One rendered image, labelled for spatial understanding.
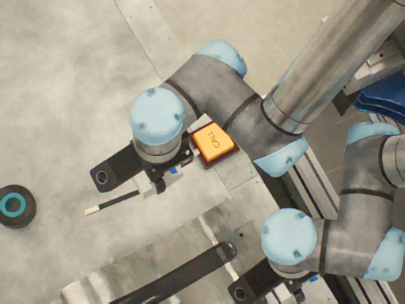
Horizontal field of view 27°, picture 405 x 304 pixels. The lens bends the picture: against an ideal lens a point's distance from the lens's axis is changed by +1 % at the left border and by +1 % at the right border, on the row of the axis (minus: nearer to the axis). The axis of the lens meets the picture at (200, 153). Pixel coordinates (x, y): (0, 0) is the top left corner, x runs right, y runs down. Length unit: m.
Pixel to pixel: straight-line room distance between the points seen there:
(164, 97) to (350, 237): 0.32
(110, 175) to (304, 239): 0.38
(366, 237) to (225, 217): 0.45
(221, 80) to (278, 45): 1.44
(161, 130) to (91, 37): 0.63
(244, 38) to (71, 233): 1.18
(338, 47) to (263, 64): 1.53
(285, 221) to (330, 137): 1.21
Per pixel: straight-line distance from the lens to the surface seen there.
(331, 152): 2.32
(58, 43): 1.75
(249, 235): 1.57
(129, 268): 1.51
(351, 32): 1.07
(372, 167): 1.17
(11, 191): 1.63
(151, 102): 1.16
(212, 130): 1.64
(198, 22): 2.64
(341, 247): 1.15
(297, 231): 1.14
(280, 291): 1.47
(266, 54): 2.61
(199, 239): 1.54
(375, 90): 1.65
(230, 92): 1.19
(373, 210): 1.17
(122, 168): 1.34
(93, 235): 1.63
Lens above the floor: 2.40
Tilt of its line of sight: 75 degrees down
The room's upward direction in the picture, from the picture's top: 11 degrees clockwise
